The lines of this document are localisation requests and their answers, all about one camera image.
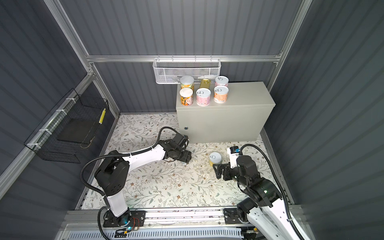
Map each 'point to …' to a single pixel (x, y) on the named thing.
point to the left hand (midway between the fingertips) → (187, 155)
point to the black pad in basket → (77, 130)
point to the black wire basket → (43, 141)
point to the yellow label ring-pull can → (215, 158)
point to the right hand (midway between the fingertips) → (223, 165)
